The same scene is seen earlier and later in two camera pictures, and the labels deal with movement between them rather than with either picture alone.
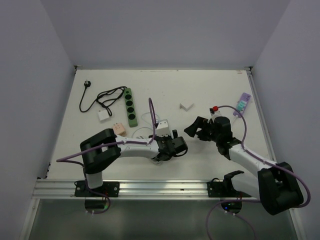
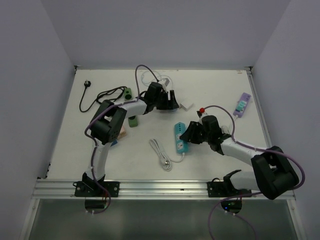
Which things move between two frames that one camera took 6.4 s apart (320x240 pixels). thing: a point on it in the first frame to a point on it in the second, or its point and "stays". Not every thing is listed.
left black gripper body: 174,135 to 161,102
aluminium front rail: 51,189 stays
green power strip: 130,108 stays
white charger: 186,105 stays
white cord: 156,160 to 165,161
